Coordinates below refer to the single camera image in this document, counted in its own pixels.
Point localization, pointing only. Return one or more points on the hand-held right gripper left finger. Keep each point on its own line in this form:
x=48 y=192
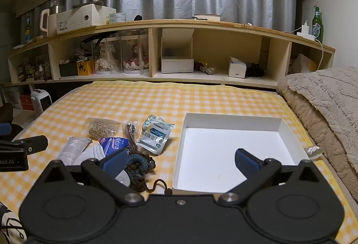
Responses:
x=114 y=162

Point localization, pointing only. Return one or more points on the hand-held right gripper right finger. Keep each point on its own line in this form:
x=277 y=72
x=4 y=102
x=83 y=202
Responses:
x=247 y=162

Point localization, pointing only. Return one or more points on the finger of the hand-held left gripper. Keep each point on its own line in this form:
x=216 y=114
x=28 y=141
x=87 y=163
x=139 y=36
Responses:
x=4 y=129
x=30 y=144

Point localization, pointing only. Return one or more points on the purple blue packet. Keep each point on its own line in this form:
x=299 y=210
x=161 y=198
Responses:
x=114 y=143

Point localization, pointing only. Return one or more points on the white cardboard box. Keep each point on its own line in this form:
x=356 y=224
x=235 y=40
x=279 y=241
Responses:
x=223 y=149
x=176 y=63

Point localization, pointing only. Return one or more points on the clear bag of rubber bands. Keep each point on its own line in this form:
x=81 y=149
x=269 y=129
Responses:
x=102 y=128

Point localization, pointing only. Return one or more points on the dark cloth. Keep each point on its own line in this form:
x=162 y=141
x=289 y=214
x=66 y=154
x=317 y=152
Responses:
x=8 y=115

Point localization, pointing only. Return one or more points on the dark teal crocheted pouch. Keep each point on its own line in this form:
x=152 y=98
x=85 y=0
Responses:
x=138 y=165

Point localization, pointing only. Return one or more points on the white cotton pad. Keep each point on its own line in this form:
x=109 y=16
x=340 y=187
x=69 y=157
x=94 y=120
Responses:
x=91 y=153

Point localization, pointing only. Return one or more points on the red box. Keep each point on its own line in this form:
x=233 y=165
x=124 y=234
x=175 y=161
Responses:
x=26 y=102

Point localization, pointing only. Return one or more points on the grey tube packet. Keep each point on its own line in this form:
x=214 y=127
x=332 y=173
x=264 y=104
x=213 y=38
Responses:
x=73 y=147

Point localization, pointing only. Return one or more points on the white space heater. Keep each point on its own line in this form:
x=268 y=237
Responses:
x=41 y=100

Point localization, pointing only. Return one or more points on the white blue sealed packet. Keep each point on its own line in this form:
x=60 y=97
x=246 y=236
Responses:
x=153 y=133

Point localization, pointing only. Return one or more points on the white black printed cloth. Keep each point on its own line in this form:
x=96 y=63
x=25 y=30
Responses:
x=9 y=224

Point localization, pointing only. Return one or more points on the crumpled clear plastic wrapper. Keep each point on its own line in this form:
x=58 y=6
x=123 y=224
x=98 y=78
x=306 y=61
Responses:
x=313 y=152

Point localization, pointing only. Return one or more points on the small figurines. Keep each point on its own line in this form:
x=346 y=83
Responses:
x=33 y=68

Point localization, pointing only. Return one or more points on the yellow checked bedsheet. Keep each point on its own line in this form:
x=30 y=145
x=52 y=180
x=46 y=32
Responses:
x=156 y=98

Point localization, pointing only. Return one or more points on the dark tissue box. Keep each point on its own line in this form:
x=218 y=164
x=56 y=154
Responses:
x=68 y=70

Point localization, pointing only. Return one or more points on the black furry item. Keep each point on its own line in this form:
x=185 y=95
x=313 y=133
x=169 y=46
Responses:
x=255 y=70

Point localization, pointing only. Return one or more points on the yellow cat box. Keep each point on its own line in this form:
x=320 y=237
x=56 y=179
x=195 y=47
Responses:
x=84 y=68

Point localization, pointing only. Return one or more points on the white tissue box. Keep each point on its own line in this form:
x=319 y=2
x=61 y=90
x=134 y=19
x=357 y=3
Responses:
x=237 y=67

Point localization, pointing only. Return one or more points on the beige fleece blanket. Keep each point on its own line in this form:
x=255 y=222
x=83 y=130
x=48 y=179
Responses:
x=321 y=98

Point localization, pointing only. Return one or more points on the blue glass bottle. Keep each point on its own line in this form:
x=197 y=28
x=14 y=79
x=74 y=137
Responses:
x=27 y=31

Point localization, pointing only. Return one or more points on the white electric kettle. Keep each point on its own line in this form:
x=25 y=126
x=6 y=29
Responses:
x=44 y=23

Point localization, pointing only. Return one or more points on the white plastic bag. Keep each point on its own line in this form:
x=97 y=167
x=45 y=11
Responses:
x=303 y=62

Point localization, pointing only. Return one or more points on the open white cardboard box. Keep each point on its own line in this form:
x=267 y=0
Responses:
x=176 y=63

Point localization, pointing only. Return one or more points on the white speckled storage box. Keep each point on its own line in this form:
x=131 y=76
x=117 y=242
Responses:
x=84 y=19

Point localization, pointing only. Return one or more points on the round labelled tin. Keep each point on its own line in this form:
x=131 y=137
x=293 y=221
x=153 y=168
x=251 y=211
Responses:
x=116 y=18

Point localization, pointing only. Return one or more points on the white power strip with charger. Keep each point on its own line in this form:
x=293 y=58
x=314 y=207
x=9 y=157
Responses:
x=305 y=30

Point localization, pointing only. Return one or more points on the flat round tin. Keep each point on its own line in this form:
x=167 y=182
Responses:
x=207 y=17

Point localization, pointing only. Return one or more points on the green glass bottle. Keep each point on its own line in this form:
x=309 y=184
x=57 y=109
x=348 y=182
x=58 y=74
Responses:
x=317 y=27

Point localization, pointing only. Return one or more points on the wooden headboard shelf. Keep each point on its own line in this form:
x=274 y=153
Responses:
x=179 y=24

